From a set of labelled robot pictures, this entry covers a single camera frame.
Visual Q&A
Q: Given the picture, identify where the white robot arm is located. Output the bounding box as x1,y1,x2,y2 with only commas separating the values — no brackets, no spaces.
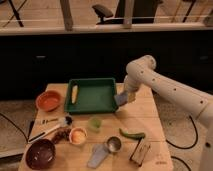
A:
124,55,213,171

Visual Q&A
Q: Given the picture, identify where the blue sponge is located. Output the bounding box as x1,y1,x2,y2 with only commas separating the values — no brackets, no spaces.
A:
114,92,128,107

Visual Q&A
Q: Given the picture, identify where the grey blue cloth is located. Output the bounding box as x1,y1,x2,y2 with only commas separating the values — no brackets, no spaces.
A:
87,144,109,169

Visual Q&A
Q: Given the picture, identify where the small cup with orange content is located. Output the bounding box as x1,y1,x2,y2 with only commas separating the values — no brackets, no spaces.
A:
69,127,87,146

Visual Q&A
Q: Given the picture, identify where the brown dried item pile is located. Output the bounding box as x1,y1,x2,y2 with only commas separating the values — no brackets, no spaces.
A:
52,128,71,144

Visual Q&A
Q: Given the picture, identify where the small green cup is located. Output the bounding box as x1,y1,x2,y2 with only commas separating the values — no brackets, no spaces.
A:
87,116,102,132

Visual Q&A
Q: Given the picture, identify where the dish brush with black bristles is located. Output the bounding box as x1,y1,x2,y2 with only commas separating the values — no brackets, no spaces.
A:
28,116,72,143

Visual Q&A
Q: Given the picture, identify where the orange bowl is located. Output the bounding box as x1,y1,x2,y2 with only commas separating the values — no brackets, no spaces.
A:
35,90,61,112

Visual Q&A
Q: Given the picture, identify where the wooden box grater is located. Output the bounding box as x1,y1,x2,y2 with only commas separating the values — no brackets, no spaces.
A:
130,138,151,167

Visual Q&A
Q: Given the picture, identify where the black floor cable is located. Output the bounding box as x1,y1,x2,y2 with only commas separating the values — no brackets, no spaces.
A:
165,114,200,171

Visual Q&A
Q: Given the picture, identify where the small metal cup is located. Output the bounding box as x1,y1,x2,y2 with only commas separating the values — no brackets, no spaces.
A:
106,136,122,153

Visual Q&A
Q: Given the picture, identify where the green plastic tray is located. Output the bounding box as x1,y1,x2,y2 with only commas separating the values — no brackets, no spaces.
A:
64,78,118,114

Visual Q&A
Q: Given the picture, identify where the black office chair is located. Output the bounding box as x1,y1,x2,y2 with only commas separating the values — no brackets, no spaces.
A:
92,0,162,25

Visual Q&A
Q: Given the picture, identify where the dark purple bowl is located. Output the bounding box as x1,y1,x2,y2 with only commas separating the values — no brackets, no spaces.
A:
25,139,56,170

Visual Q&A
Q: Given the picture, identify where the yellow corn cob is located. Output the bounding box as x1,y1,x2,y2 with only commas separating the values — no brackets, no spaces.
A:
71,85,78,104

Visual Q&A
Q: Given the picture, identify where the green pepper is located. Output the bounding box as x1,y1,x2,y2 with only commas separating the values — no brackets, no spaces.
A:
119,128,146,140

